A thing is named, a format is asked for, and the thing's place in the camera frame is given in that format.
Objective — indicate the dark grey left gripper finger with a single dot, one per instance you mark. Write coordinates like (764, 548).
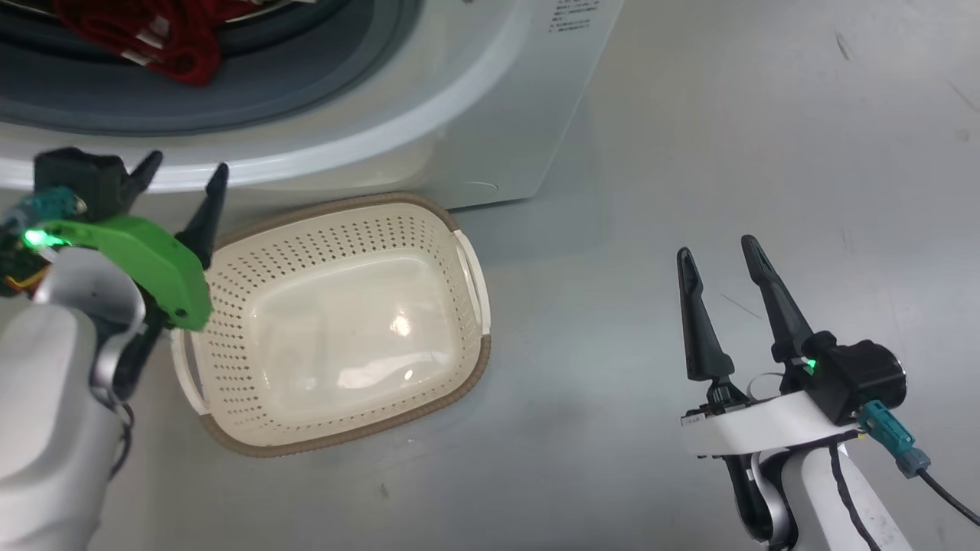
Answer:
(207, 226)
(142, 177)

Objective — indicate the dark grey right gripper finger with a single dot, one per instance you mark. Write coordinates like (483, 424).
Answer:
(777, 314)
(700, 337)

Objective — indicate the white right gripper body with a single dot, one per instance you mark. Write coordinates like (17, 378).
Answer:
(766, 425)

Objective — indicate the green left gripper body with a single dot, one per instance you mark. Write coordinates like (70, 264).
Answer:
(153, 260)

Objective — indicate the red white lettered jersey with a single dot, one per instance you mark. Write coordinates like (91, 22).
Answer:
(176, 46)

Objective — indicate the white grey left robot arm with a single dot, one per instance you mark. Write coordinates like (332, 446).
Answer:
(46, 398)

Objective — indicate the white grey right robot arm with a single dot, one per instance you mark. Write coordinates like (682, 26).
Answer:
(811, 505)

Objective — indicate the cream perforated basket brown rim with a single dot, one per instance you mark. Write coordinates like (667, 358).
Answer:
(337, 329)

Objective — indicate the white front-load washing machine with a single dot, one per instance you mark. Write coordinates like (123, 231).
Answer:
(475, 92)

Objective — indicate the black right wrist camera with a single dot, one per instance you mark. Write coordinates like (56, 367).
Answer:
(850, 375)

